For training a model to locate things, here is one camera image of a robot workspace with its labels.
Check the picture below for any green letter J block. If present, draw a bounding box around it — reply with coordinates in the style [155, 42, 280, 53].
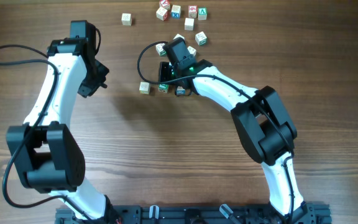
[158, 84, 169, 93]

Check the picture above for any blue edged picture block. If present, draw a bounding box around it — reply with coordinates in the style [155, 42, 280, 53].
[175, 86, 186, 95]

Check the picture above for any yellow edged wooden block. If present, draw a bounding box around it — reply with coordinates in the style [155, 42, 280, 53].
[139, 82, 151, 95]

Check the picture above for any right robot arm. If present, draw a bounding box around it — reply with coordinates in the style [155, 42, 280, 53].
[161, 37, 303, 223]

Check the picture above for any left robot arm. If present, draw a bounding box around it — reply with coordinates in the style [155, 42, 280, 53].
[6, 21, 119, 223]

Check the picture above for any green edged block lower left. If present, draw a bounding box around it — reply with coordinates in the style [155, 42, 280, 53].
[155, 43, 166, 57]

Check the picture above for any green edged block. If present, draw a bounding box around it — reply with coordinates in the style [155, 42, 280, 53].
[187, 46, 196, 57]
[155, 43, 166, 57]
[173, 34, 185, 40]
[195, 32, 208, 45]

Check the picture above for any green edged block lower right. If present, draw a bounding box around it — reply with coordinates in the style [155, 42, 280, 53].
[187, 46, 196, 57]

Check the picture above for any green edged block middle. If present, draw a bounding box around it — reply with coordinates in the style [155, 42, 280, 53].
[173, 34, 185, 40]

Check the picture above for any plain wooden block centre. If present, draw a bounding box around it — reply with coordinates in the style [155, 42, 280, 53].
[185, 18, 195, 30]

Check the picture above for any plain wooden block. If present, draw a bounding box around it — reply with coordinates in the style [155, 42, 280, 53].
[185, 18, 195, 30]
[121, 13, 132, 26]

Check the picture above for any red edged wooden block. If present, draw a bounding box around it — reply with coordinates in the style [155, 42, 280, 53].
[156, 7, 168, 21]

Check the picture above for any plain wooden block far left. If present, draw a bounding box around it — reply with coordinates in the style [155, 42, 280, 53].
[121, 13, 132, 26]

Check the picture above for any blue X letter block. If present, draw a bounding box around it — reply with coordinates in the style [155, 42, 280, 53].
[171, 5, 181, 19]

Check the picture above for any red number 6 block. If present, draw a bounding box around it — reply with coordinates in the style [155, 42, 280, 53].
[188, 5, 198, 18]

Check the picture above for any red letter block top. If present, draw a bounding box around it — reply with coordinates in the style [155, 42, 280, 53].
[159, 0, 170, 10]

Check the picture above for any green letter A block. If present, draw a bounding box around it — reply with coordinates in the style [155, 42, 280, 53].
[198, 7, 208, 21]

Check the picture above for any right black cable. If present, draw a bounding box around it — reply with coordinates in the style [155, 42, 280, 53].
[137, 41, 296, 223]

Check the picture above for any black cable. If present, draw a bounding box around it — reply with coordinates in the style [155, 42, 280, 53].
[137, 41, 296, 223]
[0, 44, 90, 222]

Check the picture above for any left black cable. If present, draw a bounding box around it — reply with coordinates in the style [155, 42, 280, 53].
[0, 44, 90, 222]

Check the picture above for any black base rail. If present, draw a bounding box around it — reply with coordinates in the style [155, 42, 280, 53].
[54, 203, 333, 224]

